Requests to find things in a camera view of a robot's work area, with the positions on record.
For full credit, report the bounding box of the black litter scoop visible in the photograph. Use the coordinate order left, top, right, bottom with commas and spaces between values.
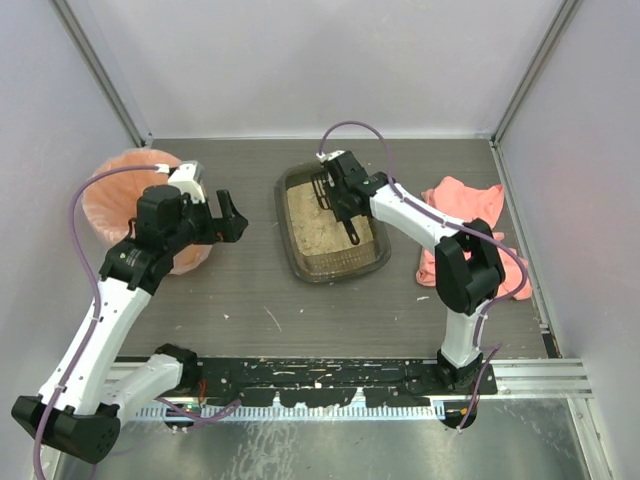
310, 170, 361, 245

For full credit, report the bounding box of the bin with orange bag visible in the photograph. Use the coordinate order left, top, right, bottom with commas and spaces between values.
81, 148, 183, 247

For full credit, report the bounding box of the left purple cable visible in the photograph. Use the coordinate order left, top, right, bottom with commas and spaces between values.
30, 163, 241, 474

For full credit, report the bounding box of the grey litter box tray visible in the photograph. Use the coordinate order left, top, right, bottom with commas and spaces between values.
274, 162, 391, 283

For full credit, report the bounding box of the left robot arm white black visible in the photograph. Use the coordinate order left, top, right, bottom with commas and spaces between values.
11, 184, 248, 464

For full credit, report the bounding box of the grey cable duct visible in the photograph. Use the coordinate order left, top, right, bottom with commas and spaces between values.
132, 399, 445, 422

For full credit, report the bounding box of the pink cloth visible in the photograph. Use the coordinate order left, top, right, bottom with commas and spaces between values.
416, 176, 532, 301

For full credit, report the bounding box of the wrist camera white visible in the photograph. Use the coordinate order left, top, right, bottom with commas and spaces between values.
168, 161, 207, 204
316, 150, 345, 164

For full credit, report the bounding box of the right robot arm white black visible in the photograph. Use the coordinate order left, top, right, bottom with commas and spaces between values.
317, 150, 505, 390

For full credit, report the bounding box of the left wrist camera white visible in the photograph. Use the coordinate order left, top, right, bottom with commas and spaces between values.
168, 161, 207, 204

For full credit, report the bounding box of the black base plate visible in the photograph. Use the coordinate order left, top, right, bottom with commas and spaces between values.
176, 357, 497, 408

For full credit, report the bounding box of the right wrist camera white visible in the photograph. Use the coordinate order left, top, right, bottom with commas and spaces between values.
316, 150, 345, 164

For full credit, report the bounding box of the cat litter sand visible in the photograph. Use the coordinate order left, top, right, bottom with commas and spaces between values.
287, 183, 376, 263

